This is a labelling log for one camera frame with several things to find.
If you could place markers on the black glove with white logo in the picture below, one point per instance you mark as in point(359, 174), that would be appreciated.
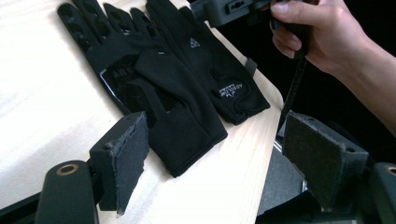
point(211, 68)

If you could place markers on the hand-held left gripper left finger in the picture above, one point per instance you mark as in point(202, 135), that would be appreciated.
point(124, 161)

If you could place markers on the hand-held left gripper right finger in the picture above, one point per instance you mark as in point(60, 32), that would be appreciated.
point(323, 161)

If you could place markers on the black glove with grip patches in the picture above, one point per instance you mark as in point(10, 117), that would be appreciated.
point(180, 124)

